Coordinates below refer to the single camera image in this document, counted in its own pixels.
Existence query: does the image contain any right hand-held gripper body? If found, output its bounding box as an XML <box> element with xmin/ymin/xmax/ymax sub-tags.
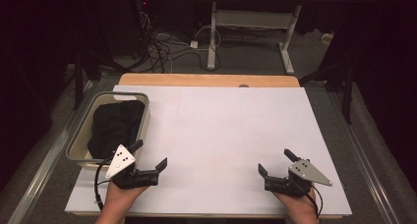
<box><xmin>264</xmin><ymin>158</ymin><xmax>333</xmax><ymax>198</ymax></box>

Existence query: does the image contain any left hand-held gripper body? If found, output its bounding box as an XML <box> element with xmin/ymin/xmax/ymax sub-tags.
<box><xmin>104</xmin><ymin>143</ymin><xmax>160</xmax><ymax>191</ymax></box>

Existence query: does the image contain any dark knit vest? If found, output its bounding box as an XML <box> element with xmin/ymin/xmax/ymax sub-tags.
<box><xmin>87</xmin><ymin>99</ymin><xmax>147</xmax><ymax>160</ymax></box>

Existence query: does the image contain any beige plastic basin grey rim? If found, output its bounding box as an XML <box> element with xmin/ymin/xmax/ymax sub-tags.
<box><xmin>65</xmin><ymin>90</ymin><xmax>151</xmax><ymax>171</ymax></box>

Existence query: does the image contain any person's right hand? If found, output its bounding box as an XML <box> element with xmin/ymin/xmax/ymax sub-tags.
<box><xmin>273</xmin><ymin>188</ymin><xmax>319</xmax><ymax>218</ymax></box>

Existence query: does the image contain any person's left hand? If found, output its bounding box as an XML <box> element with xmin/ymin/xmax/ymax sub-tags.
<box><xmin>103</xmin><ymin>182</ymin><xmax>149</xmax><ymax>215</ymax></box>

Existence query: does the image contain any white table sheet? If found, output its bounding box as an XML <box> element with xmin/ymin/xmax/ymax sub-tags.
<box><xmin>64</xmin><ymin>84</ymin><xmax>353</xmax><ymax>217</ymax></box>

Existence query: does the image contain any black stand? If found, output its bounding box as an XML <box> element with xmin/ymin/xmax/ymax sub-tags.
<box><xmin>299</xmin><ymin>60</ymin><xmax>357</xmax><ymax>125</ymax></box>
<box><xmin>73</xmin><ymin>50</ymin><xmax>102</xmax><ymax>110</ymax></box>

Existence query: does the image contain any white-legged desk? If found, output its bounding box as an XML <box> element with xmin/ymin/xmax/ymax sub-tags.
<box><xmin>196</xmin><ymin>0</ymin><xmax>346</xmax><ymax>76</ymax></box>

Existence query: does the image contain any right hand-held gripper cable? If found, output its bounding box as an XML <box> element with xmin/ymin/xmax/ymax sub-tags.
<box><xmin>308</xmin><ymin>184</ymin><xmax>324</xmax><ymax>218</ymax></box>

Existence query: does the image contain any metal floor rail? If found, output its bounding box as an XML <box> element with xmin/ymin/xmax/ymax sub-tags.
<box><xmin>6</xmin><ymin>81</ymin><xmax>99</xmax><ymax>224</ymax></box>
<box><xmin>328</xmin><ymin>89</ymin><xmax>399</xmax><ymax>224</ymax></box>

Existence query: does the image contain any tangle of black floor cables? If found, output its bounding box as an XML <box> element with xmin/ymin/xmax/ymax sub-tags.
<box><xmin>136</xmin><ymin>7</ymin><xmax>220</xmax><ymax>75</ymax></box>

